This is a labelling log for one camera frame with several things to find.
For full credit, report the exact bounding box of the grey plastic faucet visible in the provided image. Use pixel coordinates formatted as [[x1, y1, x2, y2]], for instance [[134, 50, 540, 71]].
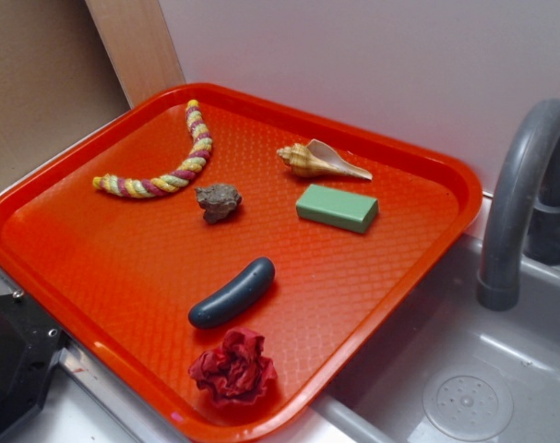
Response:
[[477, 99, 560, 311]]

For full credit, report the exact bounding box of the beige conch seashell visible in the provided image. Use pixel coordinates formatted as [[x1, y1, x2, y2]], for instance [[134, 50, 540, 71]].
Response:
[[276, 139, 373, 181]]

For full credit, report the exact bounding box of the crumpled red paper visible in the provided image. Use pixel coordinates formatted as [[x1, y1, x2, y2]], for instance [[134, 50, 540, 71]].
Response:
[[188, 327, 278, 408]]

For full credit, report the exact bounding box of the green rectangular block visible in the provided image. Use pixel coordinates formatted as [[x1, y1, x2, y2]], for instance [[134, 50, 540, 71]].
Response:
[[295, 185, 379, 233]]

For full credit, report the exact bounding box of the dark blue sausage-shaped toy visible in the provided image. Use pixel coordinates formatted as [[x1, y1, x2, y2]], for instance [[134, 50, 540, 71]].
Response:
[[188, 257, 276, 329]]

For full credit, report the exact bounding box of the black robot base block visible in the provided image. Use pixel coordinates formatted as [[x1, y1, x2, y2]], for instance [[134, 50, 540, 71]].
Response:
[[0, 294, 64, 439]]

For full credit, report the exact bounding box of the grey toy sink basin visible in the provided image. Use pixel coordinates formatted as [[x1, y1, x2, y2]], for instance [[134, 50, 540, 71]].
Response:
[[314, 236, 560, 442]]

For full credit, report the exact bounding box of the light wooden board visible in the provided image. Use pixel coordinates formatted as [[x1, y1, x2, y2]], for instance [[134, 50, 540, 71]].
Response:
[[86, 0, 185, 107]]

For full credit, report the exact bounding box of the orange plastic tray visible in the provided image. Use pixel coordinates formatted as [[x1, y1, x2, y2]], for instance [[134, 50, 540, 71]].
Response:
[[0, 84, 483, 442]]

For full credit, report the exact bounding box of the twisted multicolour rope toy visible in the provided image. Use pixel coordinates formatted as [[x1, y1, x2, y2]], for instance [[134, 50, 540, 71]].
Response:
[[92, 100, 214, 199]]

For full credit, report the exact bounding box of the brown grey rock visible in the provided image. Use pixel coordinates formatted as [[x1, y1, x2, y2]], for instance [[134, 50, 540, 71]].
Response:
[[196, 184, 243, 224]]

